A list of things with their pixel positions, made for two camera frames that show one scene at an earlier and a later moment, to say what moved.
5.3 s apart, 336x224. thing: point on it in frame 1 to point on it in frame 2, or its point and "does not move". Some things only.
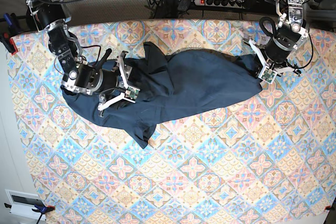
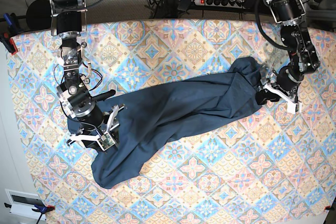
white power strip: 220,2 does not move
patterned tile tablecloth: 267,158 does not move
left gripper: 114,82 to 95,125
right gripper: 275,56 to 285,84
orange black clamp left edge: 8,42 does not move
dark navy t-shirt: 172,83 to 150,120
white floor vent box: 22,204 does not move
